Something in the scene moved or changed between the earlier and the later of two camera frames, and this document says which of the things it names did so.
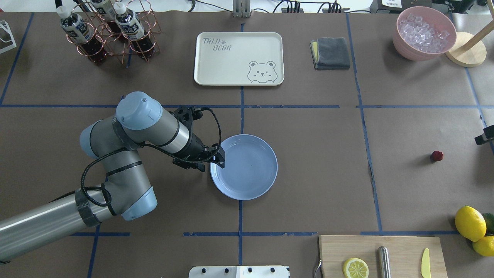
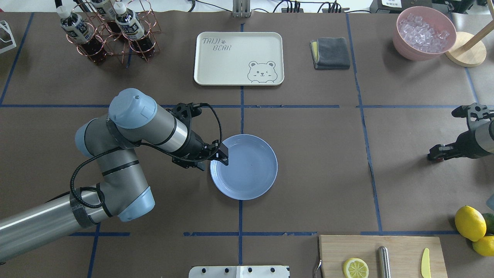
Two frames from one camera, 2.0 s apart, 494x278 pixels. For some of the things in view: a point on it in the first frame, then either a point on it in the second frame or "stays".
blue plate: x=251 y=167 stays
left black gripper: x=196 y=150 stays
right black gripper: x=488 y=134 to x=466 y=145
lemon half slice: x=356 y=268 stays
